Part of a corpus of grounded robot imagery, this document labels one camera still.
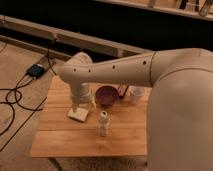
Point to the cream white gripper body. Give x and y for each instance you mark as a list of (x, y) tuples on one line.
[(81, 93)]

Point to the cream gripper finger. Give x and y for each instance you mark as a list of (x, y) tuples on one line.
[(92, 105), (75, 107)]

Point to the white sponge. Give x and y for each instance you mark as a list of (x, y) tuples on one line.
[(80, 114)]

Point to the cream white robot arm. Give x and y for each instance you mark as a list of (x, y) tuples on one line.
[(179, 124)]

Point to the white ceramic cup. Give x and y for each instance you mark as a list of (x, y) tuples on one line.
[(136, 92)]

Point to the dark red bowl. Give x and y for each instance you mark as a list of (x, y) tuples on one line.
[(106, 95)]

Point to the clear plastic bottle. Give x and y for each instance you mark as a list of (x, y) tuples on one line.
[(103, 123)]

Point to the dark striped object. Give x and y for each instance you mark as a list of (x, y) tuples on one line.
[(122, 90)]

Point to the wooden table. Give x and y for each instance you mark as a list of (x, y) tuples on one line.
[(59, 136)]

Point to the black power adapter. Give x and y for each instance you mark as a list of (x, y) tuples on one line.
[(35, 71)]

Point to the long wooden beam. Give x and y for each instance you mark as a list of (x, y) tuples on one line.
[(71, 38)]

